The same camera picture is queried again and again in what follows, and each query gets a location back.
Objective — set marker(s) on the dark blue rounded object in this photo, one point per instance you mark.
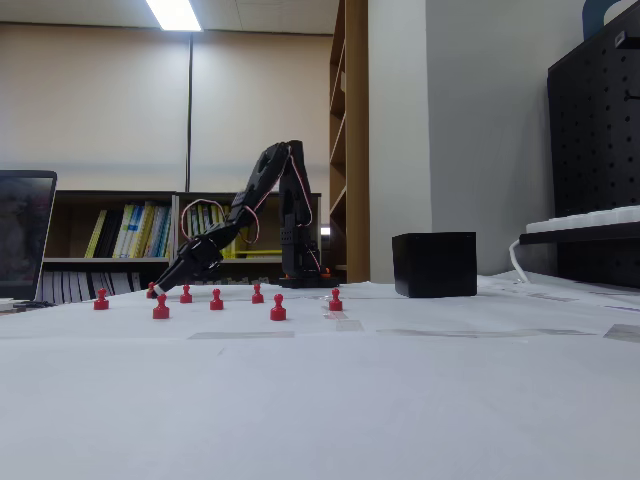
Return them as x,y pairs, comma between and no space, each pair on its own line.
592,20

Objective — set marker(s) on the low wooden bookshelf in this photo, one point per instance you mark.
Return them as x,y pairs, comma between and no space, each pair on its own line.
115,195
200,195

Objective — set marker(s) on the black shelf rail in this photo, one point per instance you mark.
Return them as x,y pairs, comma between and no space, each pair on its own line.
575,238

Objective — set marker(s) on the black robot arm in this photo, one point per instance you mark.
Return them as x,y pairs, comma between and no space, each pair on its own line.
250,192

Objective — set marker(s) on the black box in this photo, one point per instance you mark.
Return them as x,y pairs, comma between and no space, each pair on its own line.
435,265

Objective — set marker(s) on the black book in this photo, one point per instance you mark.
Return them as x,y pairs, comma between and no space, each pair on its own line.
109,235

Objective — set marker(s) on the white paper table cover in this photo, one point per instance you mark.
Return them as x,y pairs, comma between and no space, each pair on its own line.
320,400

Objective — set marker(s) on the clear tape strip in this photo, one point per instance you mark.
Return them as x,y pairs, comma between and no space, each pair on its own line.
480,332
332,315
349,325
240,335

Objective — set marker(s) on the wide yellow binder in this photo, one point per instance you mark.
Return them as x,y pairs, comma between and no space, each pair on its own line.
240,250

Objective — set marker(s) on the yellow white book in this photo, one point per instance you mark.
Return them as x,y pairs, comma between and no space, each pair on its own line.
126,232

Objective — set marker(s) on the laptop screen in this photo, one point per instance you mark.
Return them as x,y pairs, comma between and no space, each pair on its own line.
22,235

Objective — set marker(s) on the tall wooden bookshelf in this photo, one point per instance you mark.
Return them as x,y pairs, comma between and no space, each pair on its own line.
356,150

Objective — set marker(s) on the ceiling light panel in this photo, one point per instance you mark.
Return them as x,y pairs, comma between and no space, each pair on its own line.
172,14

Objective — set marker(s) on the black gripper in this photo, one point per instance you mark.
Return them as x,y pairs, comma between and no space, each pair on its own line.
186,263

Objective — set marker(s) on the yellow blue book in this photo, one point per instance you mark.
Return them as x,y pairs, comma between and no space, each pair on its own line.
142,230

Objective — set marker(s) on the row of white binders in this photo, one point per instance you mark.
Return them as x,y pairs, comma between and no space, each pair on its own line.
65,287

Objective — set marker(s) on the black pegboard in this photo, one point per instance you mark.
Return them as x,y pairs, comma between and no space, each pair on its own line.
595,150

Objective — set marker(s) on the thin yellow book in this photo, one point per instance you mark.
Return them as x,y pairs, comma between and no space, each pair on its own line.
96,234

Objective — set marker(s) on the black wall conduit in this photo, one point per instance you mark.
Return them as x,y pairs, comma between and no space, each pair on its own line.
190,110

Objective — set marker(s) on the light blue book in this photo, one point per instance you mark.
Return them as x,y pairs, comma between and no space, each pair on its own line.
161,232

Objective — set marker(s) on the white power strip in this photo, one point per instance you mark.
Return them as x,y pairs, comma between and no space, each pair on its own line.
590,217

